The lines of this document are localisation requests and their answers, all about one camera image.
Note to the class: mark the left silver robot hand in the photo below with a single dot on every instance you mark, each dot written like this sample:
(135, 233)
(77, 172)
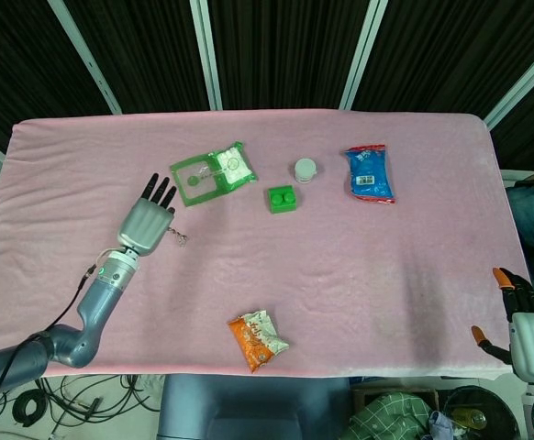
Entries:
(143, 224)

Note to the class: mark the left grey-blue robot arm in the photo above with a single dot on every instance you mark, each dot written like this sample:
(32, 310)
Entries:
(97, 307)

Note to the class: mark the black round bin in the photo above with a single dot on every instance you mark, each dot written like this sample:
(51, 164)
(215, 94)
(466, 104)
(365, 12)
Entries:
(501, 412)

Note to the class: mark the yellow bottle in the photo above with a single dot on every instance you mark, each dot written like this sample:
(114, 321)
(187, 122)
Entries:
(469, 418)

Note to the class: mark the green cotton pad bag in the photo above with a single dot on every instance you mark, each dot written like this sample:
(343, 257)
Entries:
(232, 167)

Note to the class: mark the crumpled blue grey cloth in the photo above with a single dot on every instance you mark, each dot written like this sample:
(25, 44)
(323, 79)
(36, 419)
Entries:
(441, 426)

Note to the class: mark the green toy building brick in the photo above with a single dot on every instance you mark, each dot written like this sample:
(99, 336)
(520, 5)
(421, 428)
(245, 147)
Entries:
(281, 201)

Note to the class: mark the orange snack packet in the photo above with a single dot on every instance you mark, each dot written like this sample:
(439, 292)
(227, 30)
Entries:
(255, 341)

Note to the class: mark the green checkered cloth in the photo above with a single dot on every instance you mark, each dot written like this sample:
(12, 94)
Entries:
(386, 417)

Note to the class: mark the black curtain panel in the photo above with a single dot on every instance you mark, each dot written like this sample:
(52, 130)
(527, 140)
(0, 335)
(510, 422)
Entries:
(455, 46)
(285, 55)
(524, 133)
(147, 55)
(19, 69)

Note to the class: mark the small white plastic jar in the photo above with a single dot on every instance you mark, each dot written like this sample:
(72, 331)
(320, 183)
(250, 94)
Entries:
(304, 168)

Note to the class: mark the pink table cloth mat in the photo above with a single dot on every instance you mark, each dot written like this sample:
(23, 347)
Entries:
(340, 298)

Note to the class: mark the blue snack packet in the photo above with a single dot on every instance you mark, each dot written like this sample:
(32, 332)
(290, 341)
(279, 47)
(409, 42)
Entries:
(370, 176)

